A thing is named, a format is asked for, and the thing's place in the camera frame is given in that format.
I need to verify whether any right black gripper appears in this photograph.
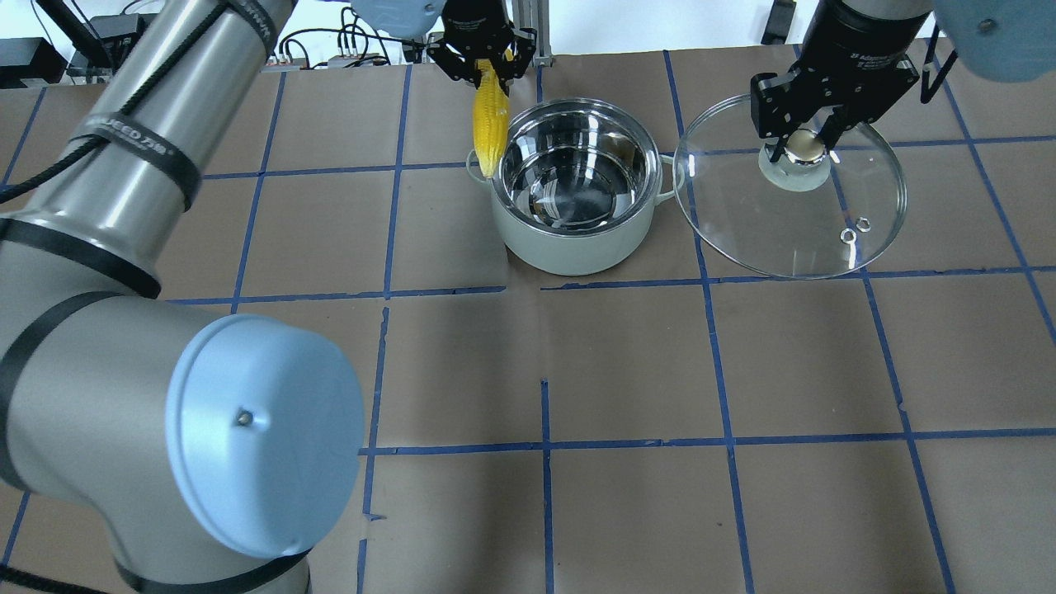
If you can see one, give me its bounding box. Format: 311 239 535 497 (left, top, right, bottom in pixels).
749 16 921 165

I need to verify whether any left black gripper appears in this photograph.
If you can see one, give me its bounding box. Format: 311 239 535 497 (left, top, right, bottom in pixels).
427 1 536 90

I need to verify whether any yellow corn cob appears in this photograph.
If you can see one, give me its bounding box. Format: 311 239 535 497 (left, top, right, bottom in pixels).
472 58 510 179

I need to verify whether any glass pot lid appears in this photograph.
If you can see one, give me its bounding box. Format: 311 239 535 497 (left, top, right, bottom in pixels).
672 95 908 281

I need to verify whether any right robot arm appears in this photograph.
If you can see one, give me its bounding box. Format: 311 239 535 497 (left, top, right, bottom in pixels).
749 1 1055 163

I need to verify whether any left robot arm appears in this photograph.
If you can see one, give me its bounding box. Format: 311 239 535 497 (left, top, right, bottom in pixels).
2 1 365 593

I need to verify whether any pale green steel pot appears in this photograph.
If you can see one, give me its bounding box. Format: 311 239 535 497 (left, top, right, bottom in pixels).
465 97 681 276

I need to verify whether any aluminium frame post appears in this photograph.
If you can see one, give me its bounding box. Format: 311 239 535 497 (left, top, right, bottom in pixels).
511 0 554 68

